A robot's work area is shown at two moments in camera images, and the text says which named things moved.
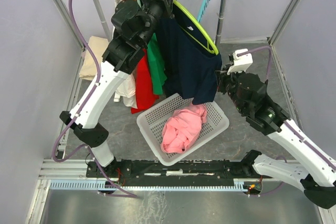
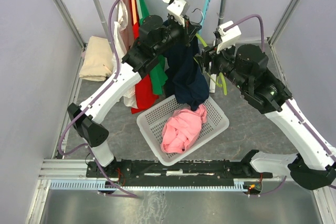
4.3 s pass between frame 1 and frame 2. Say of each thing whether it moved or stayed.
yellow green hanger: moved
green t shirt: stayed
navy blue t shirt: moved
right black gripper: moved
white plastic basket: stayed
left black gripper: moved
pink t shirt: stayed
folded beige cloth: stayed
